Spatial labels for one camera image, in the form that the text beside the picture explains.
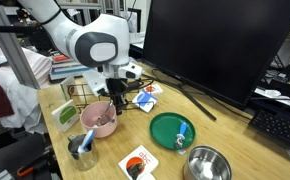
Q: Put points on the steel bowl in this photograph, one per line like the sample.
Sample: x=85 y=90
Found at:
x=193 y=163

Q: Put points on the black case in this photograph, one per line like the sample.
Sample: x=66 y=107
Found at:
x=134 y=85

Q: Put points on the white cloth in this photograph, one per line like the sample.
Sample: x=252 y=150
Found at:
x=21 y=96

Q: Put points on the pink cup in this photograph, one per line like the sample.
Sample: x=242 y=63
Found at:
x=100 y=131

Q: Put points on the blue white utensil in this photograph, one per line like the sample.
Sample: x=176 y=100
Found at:
x=86 y=141

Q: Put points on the black keyboard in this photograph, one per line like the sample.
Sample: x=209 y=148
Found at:
x=278 y=130

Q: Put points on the small white orange box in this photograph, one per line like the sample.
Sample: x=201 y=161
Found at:
x=152 y=89

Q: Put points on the stack of books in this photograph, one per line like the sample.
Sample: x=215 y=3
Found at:
x=65 y=69

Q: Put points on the orange white card front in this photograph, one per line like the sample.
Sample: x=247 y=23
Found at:
x=141 y=160

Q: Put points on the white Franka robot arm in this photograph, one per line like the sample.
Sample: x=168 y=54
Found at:
x=95 y=36

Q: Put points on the black monitor stand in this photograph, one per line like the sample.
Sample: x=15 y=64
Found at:
x=193 y=100

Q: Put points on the black computer monitor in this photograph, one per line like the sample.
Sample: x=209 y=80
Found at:
x=218 y=43

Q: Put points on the slanted grey aluminium post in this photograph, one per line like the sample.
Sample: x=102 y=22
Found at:
x=13 y=50

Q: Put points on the silver steel cup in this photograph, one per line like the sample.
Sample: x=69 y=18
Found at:
x=85 y=160

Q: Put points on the blue white box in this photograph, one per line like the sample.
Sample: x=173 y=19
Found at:
x=145 y=100

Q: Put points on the metal spoon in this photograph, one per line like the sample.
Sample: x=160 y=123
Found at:
x=105 y=115

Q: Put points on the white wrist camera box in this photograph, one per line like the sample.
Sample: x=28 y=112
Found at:
x=95 y=83

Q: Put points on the upright aluminium post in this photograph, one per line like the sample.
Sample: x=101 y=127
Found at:
x=102 y=6
x=117 y=6

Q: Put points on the green plate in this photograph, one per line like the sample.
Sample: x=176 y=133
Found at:
x=165 y=130

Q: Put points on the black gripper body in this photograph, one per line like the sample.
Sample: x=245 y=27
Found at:
x=117 y=87

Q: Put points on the green white box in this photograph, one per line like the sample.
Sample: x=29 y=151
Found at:
x=66 y=116

